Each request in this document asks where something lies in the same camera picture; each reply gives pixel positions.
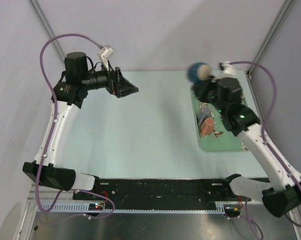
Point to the left aluminium frame post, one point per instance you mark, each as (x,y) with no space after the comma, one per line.
(47,28)

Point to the small circuit board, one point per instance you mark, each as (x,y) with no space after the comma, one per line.
(96,206)

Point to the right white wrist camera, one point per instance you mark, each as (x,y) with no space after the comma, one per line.
(227,70)

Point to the small blue-grey cup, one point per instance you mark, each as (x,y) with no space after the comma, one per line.
(203,114)

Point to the aluminium frame post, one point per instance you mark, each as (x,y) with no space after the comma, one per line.
(274,28)
(47,28)

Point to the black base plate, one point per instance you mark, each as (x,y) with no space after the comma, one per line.
(164,194)

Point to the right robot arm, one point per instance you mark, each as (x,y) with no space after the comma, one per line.
(283,191)

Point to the blue mug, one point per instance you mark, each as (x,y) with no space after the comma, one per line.
(199,72)

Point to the green floral tray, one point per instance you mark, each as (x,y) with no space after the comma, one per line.
(220,140)

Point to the salmon pink mug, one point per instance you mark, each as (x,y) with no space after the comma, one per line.
(207,127)

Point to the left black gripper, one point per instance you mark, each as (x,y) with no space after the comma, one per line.
(117,85)

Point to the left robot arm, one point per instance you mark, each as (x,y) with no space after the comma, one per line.
(47,168)

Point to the right aluminium frame post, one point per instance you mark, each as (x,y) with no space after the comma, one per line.
(274,28)

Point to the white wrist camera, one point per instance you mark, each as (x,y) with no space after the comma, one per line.
(104,54)
(227,70)

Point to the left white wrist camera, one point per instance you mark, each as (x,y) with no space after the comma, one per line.
(104,54)

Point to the grey cable duct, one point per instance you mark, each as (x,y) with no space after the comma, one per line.
(72,207)

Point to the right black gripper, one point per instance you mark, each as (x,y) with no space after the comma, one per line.
(199,89)

